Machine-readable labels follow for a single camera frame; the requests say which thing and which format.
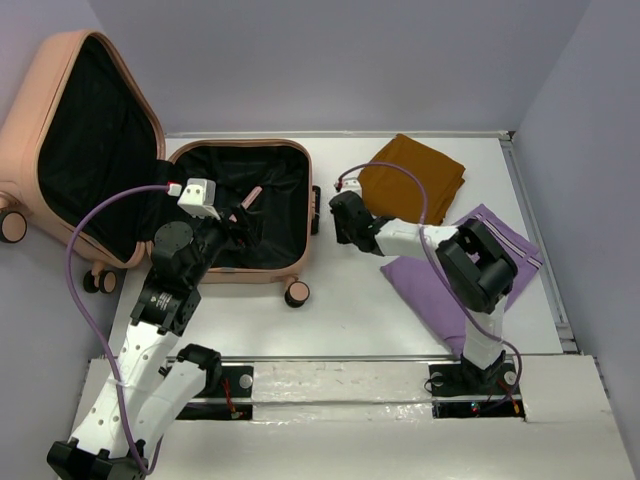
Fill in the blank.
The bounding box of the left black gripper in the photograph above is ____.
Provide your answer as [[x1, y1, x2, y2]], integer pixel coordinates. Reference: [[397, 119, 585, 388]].
[[185, 203, 267, 286]]

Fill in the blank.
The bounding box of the pink stick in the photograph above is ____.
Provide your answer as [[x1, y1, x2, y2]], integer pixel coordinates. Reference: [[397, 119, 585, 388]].
[[241, 186, 262, 210]]

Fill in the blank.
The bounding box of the mustard brown cloth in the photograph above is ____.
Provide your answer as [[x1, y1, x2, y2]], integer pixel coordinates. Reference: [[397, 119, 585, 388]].
[[358, 134, 465, 225]]

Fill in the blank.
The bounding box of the purple garment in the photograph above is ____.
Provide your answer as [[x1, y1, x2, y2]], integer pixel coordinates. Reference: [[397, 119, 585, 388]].
[[381, 204, 543, 357]]

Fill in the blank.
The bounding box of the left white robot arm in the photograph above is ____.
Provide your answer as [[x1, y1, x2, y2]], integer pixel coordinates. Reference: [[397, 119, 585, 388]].
[[47, 205, 263, 479]]

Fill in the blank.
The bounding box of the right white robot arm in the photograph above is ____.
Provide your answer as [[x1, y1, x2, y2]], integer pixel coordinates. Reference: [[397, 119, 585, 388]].
[[329, 191, 518, 397]]

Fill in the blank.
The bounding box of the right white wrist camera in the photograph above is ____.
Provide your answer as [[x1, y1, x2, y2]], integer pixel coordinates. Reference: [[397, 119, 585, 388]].
[[334, 177, 362, 197]]

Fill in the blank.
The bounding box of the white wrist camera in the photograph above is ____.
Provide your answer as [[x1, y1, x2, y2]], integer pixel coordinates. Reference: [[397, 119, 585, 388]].
[[177, 178, 220, 220], [334, 177, 362, 197]]

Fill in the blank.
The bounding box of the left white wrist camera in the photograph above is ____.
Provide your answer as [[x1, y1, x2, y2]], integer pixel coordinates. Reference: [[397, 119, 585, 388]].
[[177, 178, 220, 220]]

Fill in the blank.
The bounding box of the aluminium rail front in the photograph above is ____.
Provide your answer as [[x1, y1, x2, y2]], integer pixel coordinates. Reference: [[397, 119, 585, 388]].
[[159, 354, 471, 363]]

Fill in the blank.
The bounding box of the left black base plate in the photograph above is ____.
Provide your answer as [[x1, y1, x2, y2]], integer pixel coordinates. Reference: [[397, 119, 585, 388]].
[[177, 364, 254, 421]]

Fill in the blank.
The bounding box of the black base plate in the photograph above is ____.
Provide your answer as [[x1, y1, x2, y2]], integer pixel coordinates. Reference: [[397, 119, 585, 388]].
[[177, 364, 254, 421], [423, 362, 526, 419]]

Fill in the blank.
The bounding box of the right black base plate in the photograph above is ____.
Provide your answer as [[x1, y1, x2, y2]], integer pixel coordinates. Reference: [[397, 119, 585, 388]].
[[423, 362, 526, 419]]

